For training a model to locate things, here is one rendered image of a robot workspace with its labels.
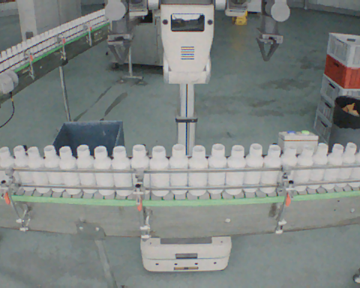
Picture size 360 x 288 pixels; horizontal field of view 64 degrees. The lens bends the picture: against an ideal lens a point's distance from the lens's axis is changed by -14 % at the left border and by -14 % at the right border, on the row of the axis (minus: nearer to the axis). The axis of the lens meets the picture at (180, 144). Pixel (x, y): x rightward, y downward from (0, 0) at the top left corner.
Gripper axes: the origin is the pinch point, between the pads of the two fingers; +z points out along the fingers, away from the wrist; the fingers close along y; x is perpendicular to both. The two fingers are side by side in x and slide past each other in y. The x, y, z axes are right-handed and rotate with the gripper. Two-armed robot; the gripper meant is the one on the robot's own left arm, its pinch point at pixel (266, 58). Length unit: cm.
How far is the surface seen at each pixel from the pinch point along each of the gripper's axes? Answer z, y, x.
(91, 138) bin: 54, 42, 71
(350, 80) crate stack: 62, 161, -135
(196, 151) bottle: 25.9, -13.1, 22.2
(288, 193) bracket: 33.2, -25.4, -5.3
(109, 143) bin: 57, 42, 62
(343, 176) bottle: 35.4, -15.8, -30.3
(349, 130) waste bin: 89, 113, -114
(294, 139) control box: 29.0, -0.9, -13.9
